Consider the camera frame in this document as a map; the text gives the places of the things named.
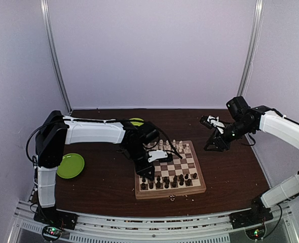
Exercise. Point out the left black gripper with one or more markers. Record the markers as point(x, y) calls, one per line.
point(143, 171)

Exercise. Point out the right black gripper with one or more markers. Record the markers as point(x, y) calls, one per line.
point(217, 138)

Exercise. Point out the wooden chess board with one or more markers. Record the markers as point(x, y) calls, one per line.
point(182, 176)

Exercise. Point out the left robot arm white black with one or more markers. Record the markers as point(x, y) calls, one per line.
point(58, 131)

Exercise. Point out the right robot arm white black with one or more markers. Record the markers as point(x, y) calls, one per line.
point(247, 121)

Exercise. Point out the green bowl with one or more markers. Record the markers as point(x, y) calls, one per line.
point(136, 121)

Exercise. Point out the green plate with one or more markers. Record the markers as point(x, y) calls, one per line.
point(71, 166)

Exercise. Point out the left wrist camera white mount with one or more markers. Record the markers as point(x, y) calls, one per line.
point(160, 155)

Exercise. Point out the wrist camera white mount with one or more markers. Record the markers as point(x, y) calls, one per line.
point(212, 122)
point(160, 155)

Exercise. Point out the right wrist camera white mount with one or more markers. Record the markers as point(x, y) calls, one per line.
point(212, 122)

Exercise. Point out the aluminium front rail frame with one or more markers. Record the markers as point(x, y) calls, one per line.
point(200, 228)

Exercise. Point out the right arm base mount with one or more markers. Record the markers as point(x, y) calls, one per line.
point(251, 222)

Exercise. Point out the right aluminium corner post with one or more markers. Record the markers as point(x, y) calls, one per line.
point(252, 47)

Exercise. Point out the aluminium corner post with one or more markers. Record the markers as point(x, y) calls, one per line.
point(252, 47)
point(54, 56)

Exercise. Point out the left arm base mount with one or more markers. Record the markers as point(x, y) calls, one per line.
point(54, 229)

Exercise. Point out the left aluminium corner post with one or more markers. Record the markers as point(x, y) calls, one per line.
point(54, 56)

